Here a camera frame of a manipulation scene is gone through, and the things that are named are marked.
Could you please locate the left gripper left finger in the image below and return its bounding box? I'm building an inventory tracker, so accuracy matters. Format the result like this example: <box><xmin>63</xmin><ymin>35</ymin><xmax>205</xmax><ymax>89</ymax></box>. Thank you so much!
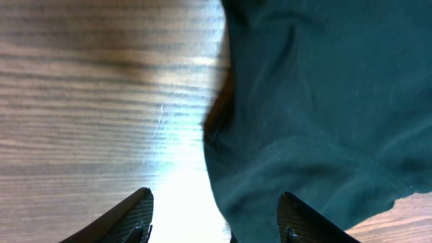
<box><xmin>61</xmin><ymin>188</ymin><xmax>154</xmax><ymax>243</ymax></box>

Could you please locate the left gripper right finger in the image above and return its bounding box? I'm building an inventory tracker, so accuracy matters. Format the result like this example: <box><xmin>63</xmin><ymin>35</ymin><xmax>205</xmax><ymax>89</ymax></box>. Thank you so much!
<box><xmin>277</xmin><ymin>192</ymin><xmax>360</xmax><ymax>243</ymax></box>

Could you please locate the black polo shirt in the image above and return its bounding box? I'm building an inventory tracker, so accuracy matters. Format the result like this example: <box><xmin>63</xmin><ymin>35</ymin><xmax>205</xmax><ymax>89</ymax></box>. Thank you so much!
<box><xmin>205</xmin><ymin>0</ymin><xmax>431</xmax><ymax>242</ymax></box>

